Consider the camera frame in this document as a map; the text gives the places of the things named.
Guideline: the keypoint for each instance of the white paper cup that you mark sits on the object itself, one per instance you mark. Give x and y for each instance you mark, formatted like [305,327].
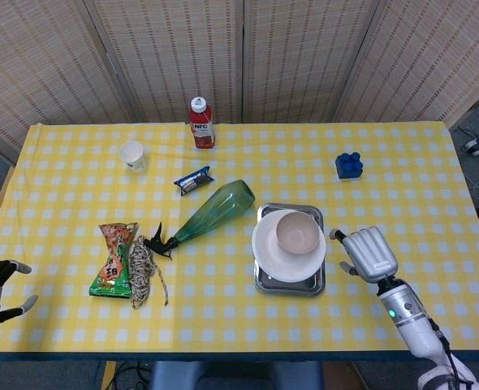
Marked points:
[134,155]

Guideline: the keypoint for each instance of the woven folding screen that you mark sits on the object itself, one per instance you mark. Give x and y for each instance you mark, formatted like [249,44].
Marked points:
[239,57]

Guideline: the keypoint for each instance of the blue cookie packet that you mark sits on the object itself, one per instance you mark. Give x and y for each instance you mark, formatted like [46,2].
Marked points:
[194,180]

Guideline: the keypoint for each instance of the blue chair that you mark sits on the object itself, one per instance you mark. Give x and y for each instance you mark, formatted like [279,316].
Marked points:
[235,375]

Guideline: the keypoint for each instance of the white round plate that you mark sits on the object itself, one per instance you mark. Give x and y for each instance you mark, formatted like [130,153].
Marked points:
[282,260]

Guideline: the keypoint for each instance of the orange green snack bag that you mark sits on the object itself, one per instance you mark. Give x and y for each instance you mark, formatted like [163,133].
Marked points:
[113,264]

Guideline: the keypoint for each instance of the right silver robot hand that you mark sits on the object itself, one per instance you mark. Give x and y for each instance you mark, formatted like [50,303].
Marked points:
[370,256]

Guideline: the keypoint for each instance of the yellow checkered tablecloth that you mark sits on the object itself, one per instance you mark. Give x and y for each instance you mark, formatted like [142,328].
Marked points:
[239,317]

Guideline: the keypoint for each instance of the green glass spray bottle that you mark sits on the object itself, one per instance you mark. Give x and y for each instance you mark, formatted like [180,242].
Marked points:
[215,215]

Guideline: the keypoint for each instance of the steel rectangular tray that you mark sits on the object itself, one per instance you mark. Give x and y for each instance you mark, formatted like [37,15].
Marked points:
[290,284]

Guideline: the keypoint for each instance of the blue toy building block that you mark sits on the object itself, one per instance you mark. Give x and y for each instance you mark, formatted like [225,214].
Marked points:
[349,164]

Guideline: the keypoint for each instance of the beige bowl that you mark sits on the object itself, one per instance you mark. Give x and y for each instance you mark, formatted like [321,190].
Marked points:
[297,233]

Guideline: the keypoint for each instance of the red NFC juice bottle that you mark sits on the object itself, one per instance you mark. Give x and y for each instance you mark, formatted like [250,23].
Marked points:
[201,124]

